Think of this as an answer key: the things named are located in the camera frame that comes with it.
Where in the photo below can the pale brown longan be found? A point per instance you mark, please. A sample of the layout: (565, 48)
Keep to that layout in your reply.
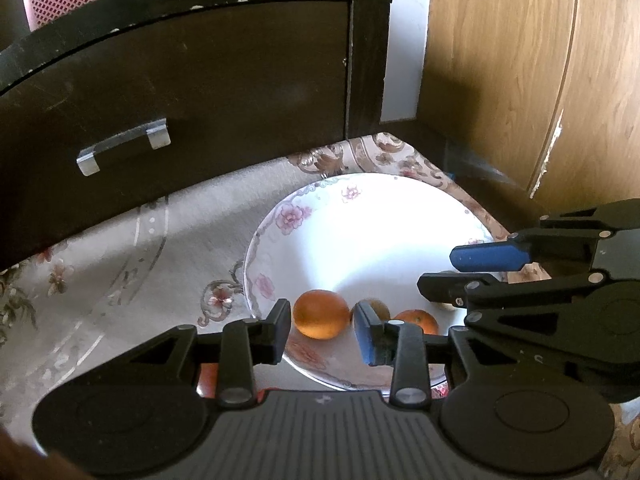
(378, 306)

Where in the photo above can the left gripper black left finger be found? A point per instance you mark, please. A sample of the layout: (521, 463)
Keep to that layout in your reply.
(245, 344)

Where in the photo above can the brown longan front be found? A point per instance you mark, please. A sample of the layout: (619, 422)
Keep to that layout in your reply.
(445, 306)

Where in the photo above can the silver drawer handle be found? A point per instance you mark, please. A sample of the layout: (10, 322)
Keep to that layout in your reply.
(139, 140)

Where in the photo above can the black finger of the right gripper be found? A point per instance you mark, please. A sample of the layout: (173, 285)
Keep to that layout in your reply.
(478, 291)

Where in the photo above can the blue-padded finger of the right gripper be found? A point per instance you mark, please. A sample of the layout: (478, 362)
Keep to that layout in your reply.
(603, 238)

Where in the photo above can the white floral plate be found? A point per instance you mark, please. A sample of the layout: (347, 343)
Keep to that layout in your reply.
(360, 236)

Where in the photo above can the wooden wardrobe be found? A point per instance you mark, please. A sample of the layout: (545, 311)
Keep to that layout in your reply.
(546, 91)

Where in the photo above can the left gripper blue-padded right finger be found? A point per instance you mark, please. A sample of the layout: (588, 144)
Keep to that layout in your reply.
(399, 345)

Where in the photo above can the oblong red tomato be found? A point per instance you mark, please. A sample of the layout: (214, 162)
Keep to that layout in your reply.
(207, 381)

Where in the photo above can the orange tangerine front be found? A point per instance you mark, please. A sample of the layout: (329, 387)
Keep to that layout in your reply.
(320, 314)

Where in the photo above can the small orange tangerine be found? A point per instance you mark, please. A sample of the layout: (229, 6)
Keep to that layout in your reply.
(421, 318)

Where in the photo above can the dark wooden nightstand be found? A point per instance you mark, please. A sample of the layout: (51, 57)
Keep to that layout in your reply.
(238, 81)

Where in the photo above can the floral beige tablecloth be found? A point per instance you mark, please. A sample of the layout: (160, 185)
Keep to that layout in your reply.
(103, 336)

